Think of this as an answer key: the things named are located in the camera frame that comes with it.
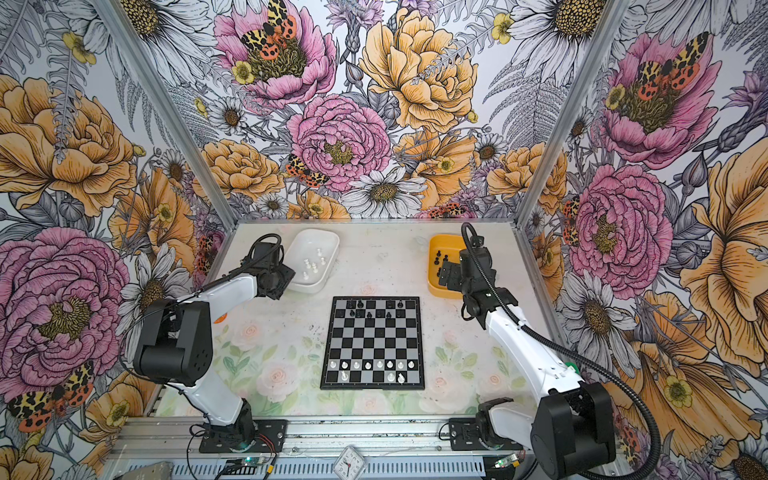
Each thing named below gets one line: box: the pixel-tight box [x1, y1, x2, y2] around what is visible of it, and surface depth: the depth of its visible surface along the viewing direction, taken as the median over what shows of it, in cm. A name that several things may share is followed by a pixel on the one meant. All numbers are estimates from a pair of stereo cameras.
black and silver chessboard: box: [320, 296, 425, 390], surface depth 89 cm
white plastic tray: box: [284, 228, 340, 294], surface depth 113 cm
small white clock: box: [333, 445, 367, 480], surface depth 70 cm
